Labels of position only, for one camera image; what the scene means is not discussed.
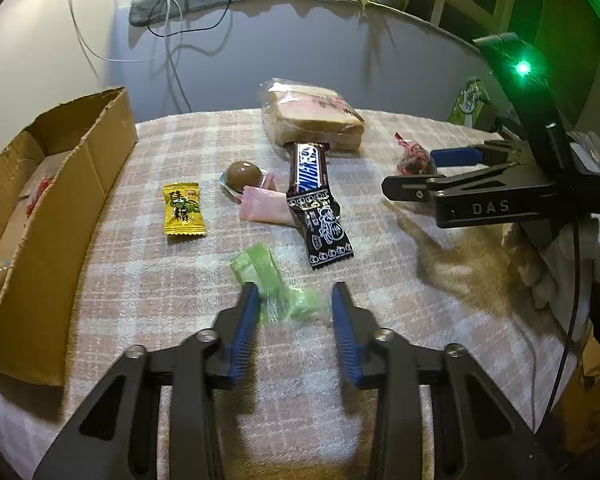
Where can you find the brown cardboard carton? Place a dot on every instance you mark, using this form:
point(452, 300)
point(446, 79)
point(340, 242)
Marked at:
point(597, 360)

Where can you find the brown chocolate bar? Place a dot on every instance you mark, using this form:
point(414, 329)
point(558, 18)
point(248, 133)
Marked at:
point(307, 170)

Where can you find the black and white snack packet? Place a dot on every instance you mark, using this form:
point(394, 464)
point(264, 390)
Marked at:
point(322, 230)

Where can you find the green tissue pack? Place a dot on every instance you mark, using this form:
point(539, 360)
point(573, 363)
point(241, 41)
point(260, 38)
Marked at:
point(467, 102)

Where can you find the yellow candy packet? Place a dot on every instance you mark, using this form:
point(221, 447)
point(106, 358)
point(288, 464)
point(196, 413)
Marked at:
point(182, 210)

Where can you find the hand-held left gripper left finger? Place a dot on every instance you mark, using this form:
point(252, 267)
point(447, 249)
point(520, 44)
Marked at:
point(244, 330)

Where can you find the red candy packet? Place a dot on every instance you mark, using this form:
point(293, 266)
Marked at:
point(412, 160)

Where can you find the plaid blanket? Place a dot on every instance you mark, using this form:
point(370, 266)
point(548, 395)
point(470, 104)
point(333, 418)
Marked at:
point(180, 280)

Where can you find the bagged sandwich bread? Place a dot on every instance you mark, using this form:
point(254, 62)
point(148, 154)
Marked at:
point(310, 120)

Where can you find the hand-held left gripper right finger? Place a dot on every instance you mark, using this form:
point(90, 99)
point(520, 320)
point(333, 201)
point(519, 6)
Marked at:
point(344, 332)

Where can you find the pink snack packet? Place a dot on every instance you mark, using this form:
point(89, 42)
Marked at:
point(265, 205)

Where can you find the green snack packet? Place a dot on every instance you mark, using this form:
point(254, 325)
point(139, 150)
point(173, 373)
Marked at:
point(255, 267)

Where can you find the brown chocolate egg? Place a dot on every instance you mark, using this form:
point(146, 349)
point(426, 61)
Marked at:
point(242, 175)

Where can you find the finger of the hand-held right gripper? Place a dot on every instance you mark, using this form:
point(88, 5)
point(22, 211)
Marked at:
point(457, 155)
point(405, 187)

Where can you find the brown cardboard box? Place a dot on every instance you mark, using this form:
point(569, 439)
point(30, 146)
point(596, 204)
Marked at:
point(75, 195)

